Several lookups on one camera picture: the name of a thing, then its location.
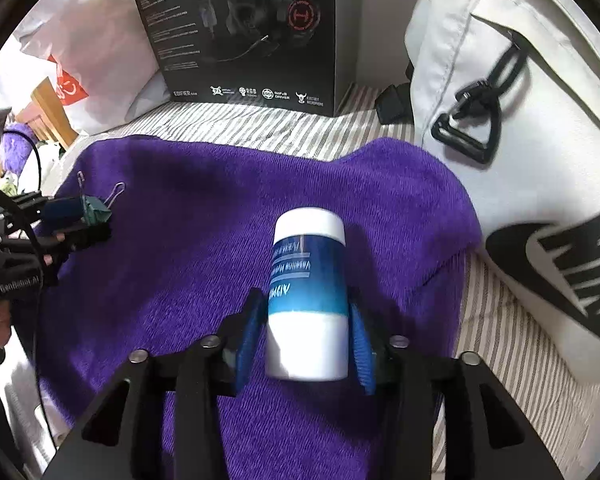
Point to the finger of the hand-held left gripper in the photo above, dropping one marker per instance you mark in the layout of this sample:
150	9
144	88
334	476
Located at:
80	237
62	210

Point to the white and blue bottle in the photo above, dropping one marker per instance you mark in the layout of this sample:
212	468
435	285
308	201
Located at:
305	280

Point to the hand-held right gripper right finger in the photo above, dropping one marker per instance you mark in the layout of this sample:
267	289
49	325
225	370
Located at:
362	355

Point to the wooden furniture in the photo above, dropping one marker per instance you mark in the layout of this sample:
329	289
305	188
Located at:
50	115

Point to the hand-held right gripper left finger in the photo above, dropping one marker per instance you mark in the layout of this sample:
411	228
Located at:
247	340

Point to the purple towel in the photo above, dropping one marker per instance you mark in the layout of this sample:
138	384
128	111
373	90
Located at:
180	240

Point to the purple plush item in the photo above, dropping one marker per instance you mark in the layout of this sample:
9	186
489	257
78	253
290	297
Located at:
17	152

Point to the white bag with black logo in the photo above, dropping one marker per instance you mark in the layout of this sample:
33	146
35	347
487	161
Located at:
530	135

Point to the black headphone box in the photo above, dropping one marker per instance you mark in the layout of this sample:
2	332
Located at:
240	60

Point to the white shopping bag red label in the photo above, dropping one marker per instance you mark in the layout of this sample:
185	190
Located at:
105	35

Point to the mint green binder clip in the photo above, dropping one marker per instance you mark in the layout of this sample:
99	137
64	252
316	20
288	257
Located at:
94	212

